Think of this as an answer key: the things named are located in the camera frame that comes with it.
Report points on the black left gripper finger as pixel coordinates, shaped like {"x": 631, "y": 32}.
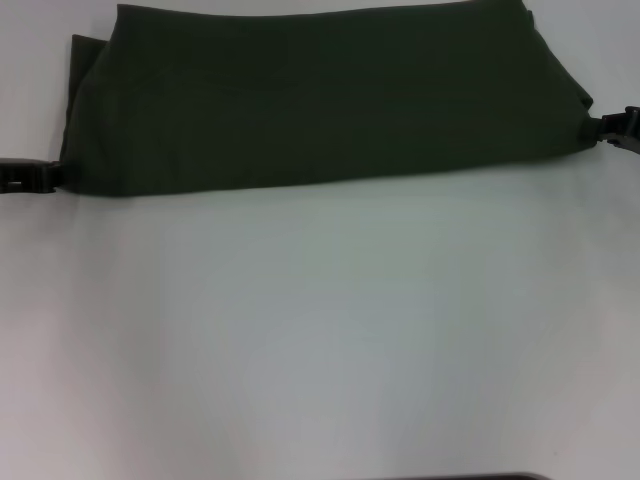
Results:
{"x": 54, "y": 176}

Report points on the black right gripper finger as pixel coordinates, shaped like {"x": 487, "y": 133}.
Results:
{"x": 591, "y": 130}

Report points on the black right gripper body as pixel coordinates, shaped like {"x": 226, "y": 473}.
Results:
{"x": 625, "y": 130}

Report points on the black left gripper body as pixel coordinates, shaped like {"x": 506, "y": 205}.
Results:
{"x": 20, "y": 175}

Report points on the dark green FREE T-shirt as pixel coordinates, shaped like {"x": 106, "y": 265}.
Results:
{"x": 320, "y": 100}

